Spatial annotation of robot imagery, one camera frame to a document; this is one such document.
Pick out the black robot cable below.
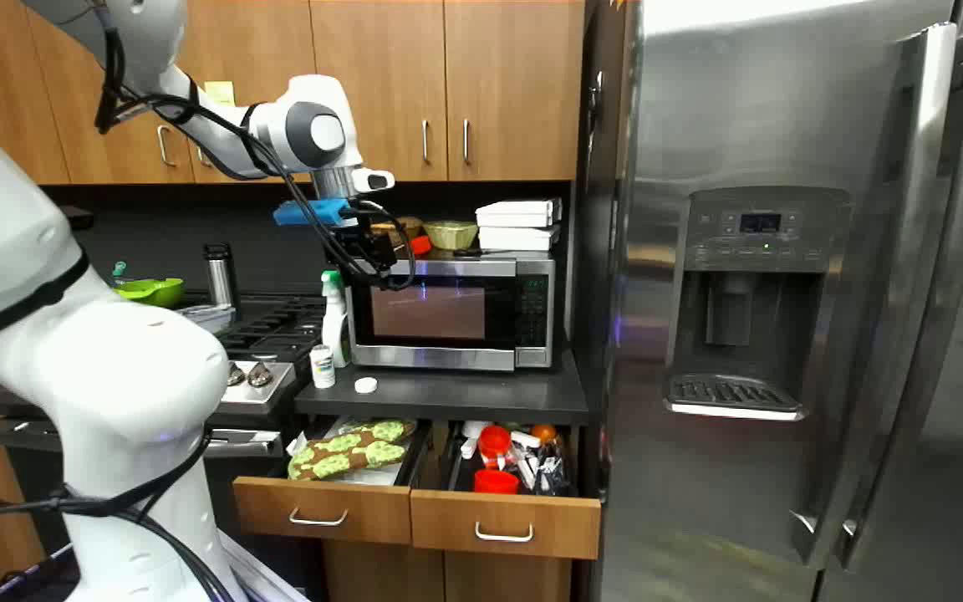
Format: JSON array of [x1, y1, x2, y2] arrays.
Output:
[[91, 0, 410, 293]]

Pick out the wooden drawer with utensils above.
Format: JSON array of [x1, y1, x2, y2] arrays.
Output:
[[409, 415, 605, 564]]

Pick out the black gas stove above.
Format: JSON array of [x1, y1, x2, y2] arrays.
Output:
[[179, 293, 332, 430]]

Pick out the green brown quilted oven mitt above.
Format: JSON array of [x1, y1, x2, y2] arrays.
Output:
[[284, 419, 416, 483]]

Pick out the stainless steel microwave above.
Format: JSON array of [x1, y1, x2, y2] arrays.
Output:
[[343, 249, 558, 374]]

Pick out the yellow sticky note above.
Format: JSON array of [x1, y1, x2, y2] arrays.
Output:
[[199, 75, 237, 111]]

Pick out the wooden upper cabinets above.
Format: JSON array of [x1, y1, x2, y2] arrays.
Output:
[[0, 0, 592, 186]]

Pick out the bright green bowl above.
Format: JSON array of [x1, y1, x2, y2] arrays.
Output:
[[111, 274, 188, 312]]

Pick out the wooden lower cabinet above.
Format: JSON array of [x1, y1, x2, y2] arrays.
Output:
[[321, 537, 574, 602]]

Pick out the white spray bottle green nozzle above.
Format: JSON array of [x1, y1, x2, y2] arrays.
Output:
[[317, 268, 350, 370]]

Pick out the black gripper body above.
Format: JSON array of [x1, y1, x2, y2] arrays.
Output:
[[338, 192, 397, 256]]

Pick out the wooden drawer with oven mitt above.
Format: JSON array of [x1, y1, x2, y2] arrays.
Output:
[[229, 415, 430, 548]]

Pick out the green woven bowl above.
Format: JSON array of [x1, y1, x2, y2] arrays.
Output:
[[423, 218, 482, 254]]

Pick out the small white cup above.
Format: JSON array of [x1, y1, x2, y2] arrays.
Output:
[[307, 343, 339, 390]]

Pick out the steel cylinder shaker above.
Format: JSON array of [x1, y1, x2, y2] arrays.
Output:
[[199, 240, 239, 317]]

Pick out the stainless steel refrigerator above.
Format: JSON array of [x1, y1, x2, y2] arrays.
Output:
[[579, 0, 963, 602]]

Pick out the red plastic cup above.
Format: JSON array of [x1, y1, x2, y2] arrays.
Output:
[[477, 423, 513, 463], [470, 463, 521, 498]]

